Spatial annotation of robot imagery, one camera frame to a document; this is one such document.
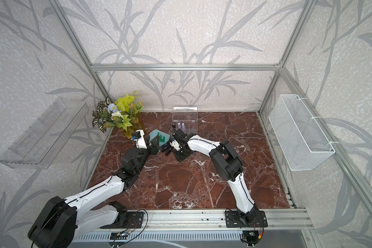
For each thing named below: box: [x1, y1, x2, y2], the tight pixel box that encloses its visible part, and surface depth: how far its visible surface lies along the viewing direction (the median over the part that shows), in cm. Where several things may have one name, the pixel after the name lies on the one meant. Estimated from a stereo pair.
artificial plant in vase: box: [91, 90, 145, 139], surface depth 90 cm
